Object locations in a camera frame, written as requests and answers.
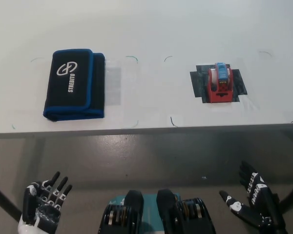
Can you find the red tape dispenser blue label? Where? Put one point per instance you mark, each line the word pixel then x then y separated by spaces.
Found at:
pixel 219 93

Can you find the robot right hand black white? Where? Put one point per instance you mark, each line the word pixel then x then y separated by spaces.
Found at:
pixel 258 195

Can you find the clear tape patch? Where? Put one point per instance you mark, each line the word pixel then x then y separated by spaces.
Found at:
pixel 113 83

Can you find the black table leg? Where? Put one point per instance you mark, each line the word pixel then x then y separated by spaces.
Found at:
pixel 5 197
pixel 291 192

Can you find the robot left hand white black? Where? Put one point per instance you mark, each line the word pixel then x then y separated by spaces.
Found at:
pixel 40 209

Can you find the black tape patch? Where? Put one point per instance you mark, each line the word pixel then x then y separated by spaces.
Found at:
pixel 239 83

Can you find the black notebook case blue trim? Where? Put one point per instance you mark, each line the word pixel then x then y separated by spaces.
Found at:
pixel 70 87

